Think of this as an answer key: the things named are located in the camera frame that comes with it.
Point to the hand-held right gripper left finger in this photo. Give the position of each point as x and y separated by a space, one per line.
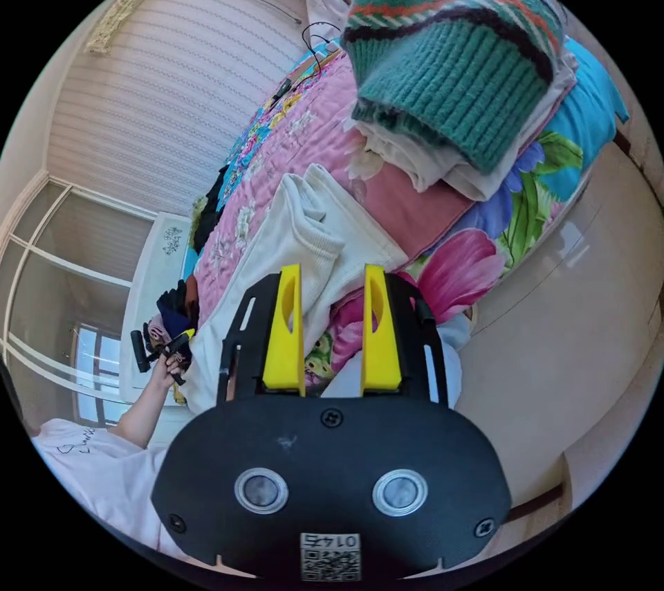
282 342

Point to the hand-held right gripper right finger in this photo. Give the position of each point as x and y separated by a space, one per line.
381 347

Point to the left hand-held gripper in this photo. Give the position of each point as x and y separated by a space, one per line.
165 353

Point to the beige long pants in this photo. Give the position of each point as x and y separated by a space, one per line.
306 238

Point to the person's left forearm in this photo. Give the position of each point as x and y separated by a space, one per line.
137 417

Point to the person's left hand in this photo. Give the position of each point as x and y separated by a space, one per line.
168 375

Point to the pile of dark clothes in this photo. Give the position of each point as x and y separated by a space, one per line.
174 308

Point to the window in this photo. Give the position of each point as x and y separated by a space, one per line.
93 373

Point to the black garment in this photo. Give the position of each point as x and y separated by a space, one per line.
210 209

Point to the person's body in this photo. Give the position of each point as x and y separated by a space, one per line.
98 477

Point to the bed with floral quilt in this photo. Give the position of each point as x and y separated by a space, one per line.
311 134

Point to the pile of clothes with green sweater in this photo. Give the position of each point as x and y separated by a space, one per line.
451 72

